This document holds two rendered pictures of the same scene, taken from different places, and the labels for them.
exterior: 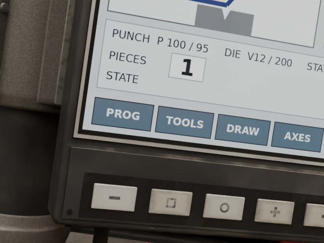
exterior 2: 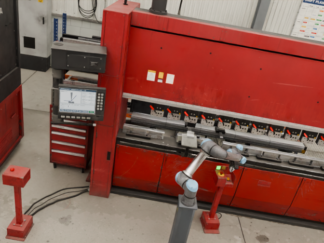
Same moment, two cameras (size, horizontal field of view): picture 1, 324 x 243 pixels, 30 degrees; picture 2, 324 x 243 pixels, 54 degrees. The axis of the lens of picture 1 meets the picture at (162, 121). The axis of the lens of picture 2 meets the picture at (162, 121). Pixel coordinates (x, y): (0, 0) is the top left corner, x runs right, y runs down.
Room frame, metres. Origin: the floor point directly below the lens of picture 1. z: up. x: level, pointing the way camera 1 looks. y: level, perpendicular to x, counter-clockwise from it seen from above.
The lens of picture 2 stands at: (-2.22, -1.05, 2.84)
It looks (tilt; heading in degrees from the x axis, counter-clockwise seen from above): 27 degrees down; 2
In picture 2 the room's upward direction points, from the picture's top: 11 degrees clockwise
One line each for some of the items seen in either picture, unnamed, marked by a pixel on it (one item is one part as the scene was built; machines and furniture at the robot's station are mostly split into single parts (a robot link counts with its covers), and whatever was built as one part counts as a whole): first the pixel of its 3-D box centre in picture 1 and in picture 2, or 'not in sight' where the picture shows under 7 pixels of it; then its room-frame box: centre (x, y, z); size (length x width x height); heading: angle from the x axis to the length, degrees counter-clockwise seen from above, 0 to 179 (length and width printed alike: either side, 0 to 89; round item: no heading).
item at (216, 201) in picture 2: not in sight; (216, 200); (0.81, -1.75, 0.39); 0.05 x 0.05 x 0.54; 14
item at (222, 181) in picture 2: not in sight; (223, 176); (0.81, -1.75, 0.75); 0.20 x 0.16 x 0.18; 104
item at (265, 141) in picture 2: not in sight; (218, 132); (1.49, -1.66, 0.93); 2.30 x 0.14 x 0.10; 93
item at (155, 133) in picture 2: not in sight; (143, 131); (1.14, -0.73, 0.92); 0.50 x 0.06 x 0.10; 93
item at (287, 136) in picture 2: not in sight; (291, 132); (1.22, -2.45, 1.26); 0.15 x 0.09 x 0.17; 93
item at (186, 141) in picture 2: not in sight; (189, 140); (1.02, -1.29, 1.00); 0.26 x 0.18 x 0.01; 3
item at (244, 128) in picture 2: not in sight; (241, 124); (1.19, -1.85, 1.26); 0.15 x 0.09 x 0.17; 93
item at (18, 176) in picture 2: not in sight; (18, 201); (0.11, 0.32, 0.41); 0.25 x 0.20 x 0.83; 3
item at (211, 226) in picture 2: not in sight; (210, 222); (0.78, -1.76, 0.06); 0.25 x 0.20 x 0.12; 14
